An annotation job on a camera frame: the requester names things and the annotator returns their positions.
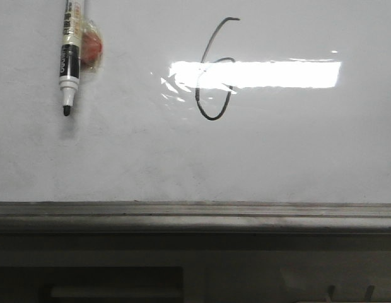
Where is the white black whiteboard marker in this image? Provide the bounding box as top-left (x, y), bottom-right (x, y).
top-left (59, 0), bottom-right (103, 117)

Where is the grey aluminium whiteboard tray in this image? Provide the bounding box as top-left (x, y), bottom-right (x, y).
top-left (0, 201), bottom-right (391, 302)

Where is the white whiteboard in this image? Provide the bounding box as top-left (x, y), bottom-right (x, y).
top-left (0, 1), bottom-right (391, 203)

